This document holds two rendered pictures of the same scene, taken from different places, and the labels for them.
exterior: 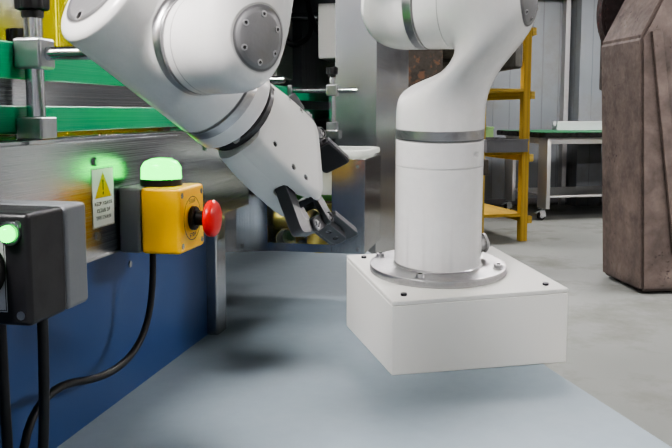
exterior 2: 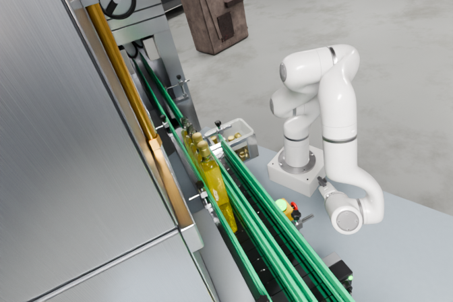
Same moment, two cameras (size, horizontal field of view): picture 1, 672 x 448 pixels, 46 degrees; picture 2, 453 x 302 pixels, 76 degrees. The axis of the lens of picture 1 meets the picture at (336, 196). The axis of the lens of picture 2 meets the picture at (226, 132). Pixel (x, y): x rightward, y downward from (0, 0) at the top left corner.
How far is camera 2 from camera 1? 1.09 m
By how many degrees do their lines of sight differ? 39
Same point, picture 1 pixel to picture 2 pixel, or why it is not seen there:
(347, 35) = (165, 53)
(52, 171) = not seen: hidden behind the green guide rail
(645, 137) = (200, 1)
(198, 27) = (377, 219)
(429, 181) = (302, 148)
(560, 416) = (356, 192)
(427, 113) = (301, 134)
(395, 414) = not seen: hidden behind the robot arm
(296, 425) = (321, 232)
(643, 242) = (209, 38)
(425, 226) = (301, 158)
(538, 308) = not seen: hidden behind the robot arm
